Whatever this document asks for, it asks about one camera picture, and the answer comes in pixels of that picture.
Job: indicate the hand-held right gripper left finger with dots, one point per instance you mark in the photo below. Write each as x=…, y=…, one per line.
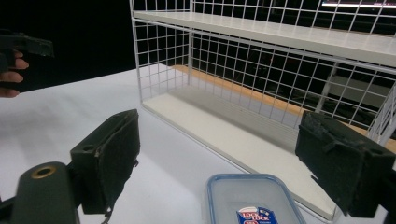
x=106, y=161

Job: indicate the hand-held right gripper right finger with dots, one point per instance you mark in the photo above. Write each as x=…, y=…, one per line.
x=342, y=168

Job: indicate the clear plastic food container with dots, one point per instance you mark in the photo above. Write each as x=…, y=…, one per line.
x=249, y=202

